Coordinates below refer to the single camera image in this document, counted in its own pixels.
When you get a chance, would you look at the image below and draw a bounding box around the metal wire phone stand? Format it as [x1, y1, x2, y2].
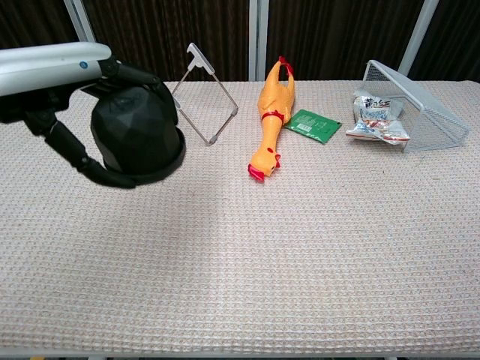
[171, 42, 240, 146]

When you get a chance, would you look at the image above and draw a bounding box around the white printed snack bag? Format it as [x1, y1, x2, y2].
[344, 95, 413, 146]

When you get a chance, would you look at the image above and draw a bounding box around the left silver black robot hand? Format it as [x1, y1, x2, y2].
[0, 41, 179, 190]

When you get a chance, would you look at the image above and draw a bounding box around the yellow rubber chicken toy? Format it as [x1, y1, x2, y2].
[246, 55, 297, 184]

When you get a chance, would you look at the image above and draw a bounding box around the black faceted cup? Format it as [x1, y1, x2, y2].
[90, 84, 181, 176]

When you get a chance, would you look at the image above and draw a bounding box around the black round lid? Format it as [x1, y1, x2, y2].
[103, 130, 188, 185]

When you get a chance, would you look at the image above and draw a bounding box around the dark brown curtain panel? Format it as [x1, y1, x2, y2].
[268, 0, 427, 82]
[82, 0, 251, 82]
[412, 0, 480, 82]
[0, 0, 80, 50]

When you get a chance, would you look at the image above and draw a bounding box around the grey aluminium frame post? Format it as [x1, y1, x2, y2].
[397, 0, 440, 74]
[247, 0, 270, 82]
[63, 0, 97, 43]

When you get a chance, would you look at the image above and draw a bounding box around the green foil packet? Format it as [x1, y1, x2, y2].
[283, 108, 343, 146]

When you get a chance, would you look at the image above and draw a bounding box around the beige woven tablecloth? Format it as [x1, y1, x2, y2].
[0, 79, 480, 356]

